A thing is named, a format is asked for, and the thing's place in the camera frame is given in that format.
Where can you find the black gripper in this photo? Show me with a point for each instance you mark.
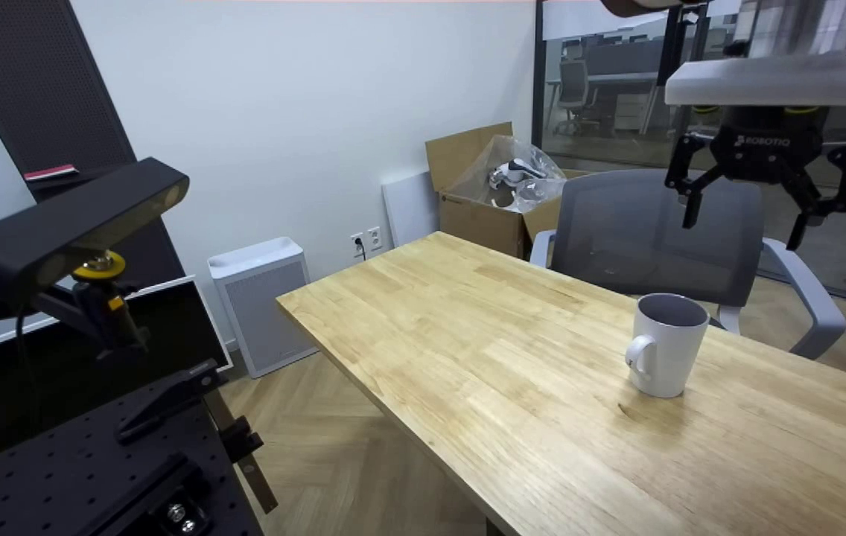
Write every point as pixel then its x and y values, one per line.
pixel 769 143

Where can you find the white ceramic mug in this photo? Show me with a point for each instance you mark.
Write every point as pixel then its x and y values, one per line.
pixel 668 352

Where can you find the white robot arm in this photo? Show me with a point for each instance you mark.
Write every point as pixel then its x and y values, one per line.
pixel 827 24

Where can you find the grey mesh office chair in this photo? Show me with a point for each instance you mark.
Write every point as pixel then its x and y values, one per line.
pixel 632 238

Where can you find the clear plastic bag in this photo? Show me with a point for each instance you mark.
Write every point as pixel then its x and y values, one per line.
pixel 517 174

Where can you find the brown cardboard box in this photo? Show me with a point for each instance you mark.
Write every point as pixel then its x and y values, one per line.
pixel 477 225

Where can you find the white flat panel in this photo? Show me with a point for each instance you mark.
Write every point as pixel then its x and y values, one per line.
pixel 410 210

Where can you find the white air purifier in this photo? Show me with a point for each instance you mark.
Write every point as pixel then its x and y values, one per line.
pixel 264 307

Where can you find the black clamp lever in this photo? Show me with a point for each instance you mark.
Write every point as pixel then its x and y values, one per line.
pixel 170 396

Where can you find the red flat item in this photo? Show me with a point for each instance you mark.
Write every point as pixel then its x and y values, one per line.
pixel 51 174

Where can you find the black diagonal board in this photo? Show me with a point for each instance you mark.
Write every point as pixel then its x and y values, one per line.
pixel 38 90

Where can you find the black perforated breadboard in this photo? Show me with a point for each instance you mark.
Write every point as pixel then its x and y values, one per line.
pixel 47 487

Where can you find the white wrist camera plate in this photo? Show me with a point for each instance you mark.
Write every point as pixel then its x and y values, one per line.
pixel 783 78

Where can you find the black window frame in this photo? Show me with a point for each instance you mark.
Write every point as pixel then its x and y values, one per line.
pixel 540 90

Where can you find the white wall outlet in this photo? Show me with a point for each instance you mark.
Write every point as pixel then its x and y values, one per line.
pixel 367 241

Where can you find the black metal bracket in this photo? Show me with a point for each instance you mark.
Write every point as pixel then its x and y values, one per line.
pixel 245 450

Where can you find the camera mount with yellow knob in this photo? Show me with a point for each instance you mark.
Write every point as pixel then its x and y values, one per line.
pixel 106 288

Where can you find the black stereo camera bar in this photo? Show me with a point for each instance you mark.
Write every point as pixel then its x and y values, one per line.
pixel 54 234

